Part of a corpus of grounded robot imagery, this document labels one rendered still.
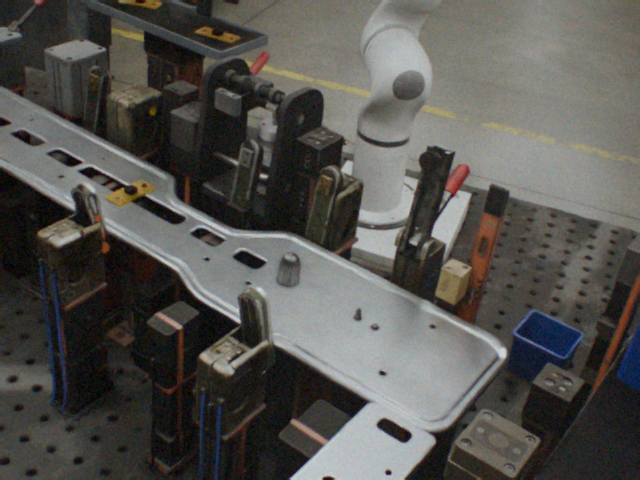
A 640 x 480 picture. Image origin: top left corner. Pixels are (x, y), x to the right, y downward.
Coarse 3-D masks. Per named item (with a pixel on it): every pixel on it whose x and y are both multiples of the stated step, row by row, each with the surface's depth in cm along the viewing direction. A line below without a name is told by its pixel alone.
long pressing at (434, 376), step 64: (0, 128) 153; (64, 128) 155; (64, 192) 137; (192, 256) 126; (256, 256) 128; (320, 256) 129; (320, 320) 117; (384, 320) 118; (448, 320) 119; (384, 384) 107; (448, 384) 108
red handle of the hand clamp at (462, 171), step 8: (456, 168) 128; (464, 168) 127; (456, 176) 126; (464, 176) 127; (448, 184) 126; (456, 184) 126; (448, 192) 126; (456, 192) 126; (448, 200) 126; (440, 208) 125; (416, 232) 124; (416, 240) 123; (416, 248) 124
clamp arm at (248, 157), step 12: (252, 144) 136; (240, 156) 138; (252, 156) 137; (240, 168) 139; (252, 168) 137; (240, 180) 140; (252, 180) 138; (240, 192) 140; (252, 192) 140; (240, 204) 141; (252, 204) 142
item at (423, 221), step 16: (432, 144) 118; (432, 160) 114; (448, 160) 116; (432, 176) 119; (448, 176) 119; (416, 192) 120; (432, 192) 120; (416, 208) 122; (432, 208) 119; (416, 224) 123; (432, 224) 122; (416, 256) 123
